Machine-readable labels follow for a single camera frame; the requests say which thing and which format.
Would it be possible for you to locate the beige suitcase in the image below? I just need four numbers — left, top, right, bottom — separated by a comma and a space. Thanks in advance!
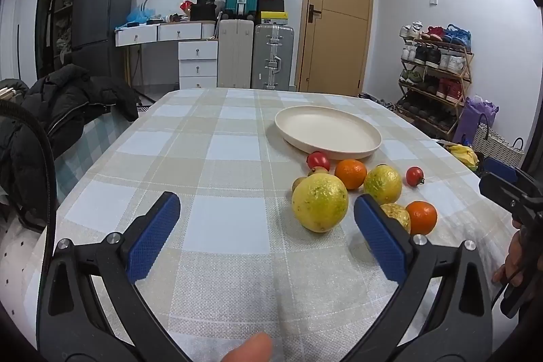
217, 19, 255, 89

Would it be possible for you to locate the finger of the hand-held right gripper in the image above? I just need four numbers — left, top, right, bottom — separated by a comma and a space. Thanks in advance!
484, 157, 536, 187
479, 172, 531, 214

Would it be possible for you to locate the black square box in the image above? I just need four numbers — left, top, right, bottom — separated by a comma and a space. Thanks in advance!
189, 3, 217, 22

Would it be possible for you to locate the shoe rack with shoes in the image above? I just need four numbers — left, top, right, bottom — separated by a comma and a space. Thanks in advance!
399, 21, 472, 131

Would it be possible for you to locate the dark grey refrigerator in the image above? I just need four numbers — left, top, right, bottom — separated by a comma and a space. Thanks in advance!
70, 0, 134, 85

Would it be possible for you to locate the medium yellow passion fruit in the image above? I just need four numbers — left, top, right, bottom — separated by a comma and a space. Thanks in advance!
363, 165, 403, 205

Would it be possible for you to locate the yellow black shoebox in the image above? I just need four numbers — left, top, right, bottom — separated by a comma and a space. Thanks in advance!
260, 11, 290, 25

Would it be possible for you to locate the white woven basket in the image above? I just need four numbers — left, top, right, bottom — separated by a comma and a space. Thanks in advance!
471, 114, 527, 168

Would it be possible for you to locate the cream round plate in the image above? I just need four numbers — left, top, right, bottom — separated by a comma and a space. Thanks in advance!
274, 106, 382, 160

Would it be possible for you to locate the person's right hand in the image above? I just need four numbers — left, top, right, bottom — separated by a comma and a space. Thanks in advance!
492, 218, 527, 287

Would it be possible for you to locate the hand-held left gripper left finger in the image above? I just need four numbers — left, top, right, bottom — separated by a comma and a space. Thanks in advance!
36, 191, 191, 362

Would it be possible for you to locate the orange tangerine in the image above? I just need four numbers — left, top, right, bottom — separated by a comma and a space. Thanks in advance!
335, 159, 368, 190
406, 201, 438, 236

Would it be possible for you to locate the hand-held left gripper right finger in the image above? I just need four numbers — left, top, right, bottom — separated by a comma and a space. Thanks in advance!
339, 193, 495, 362

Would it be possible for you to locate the purple bag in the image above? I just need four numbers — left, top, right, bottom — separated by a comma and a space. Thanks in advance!
452, 96, 500, 146

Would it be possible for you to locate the white dotted cloth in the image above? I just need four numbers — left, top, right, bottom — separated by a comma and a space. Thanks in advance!
0, 218, 52, 312

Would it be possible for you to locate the small yellow passion fruit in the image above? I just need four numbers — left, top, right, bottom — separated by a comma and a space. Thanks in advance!
379, 203, 412, 234

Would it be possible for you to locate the light blue checked cover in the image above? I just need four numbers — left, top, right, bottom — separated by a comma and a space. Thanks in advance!
55, 108, 132, 202

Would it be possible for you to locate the person's left hand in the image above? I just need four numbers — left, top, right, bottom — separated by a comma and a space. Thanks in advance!
224, 332, 274, 362

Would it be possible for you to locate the white drawer cabinet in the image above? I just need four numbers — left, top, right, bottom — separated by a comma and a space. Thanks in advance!
178, 40, 219, 90

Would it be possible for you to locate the silver suitcase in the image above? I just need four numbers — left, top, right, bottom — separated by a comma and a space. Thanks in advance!
251, 24, 295, 91

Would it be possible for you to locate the grey sneaker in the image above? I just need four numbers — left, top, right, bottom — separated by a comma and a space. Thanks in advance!
358, 92, 397, 110

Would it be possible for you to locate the white desk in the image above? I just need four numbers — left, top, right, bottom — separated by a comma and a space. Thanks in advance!
115, 20, 217, 85

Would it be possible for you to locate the blue plastic bag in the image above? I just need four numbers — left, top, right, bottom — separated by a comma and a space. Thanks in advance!
126, 6, 158, 23

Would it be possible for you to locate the black puffer jacket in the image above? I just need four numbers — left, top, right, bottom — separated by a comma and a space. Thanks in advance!
0, 64, 140, 227

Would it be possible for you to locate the red tomato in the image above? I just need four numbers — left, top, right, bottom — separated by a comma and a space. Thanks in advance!
306, 151, 331, 172
406, 166, 425, 187

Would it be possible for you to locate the bunch of bananas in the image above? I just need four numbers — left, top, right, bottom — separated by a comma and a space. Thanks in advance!
445, 144, 480, 172

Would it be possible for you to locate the black cable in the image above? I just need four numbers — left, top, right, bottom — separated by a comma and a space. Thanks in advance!
0, 99, 58, 246

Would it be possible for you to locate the large yellow-green passion fruit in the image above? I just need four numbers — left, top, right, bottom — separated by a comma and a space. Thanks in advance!
291, 173, 349, 234

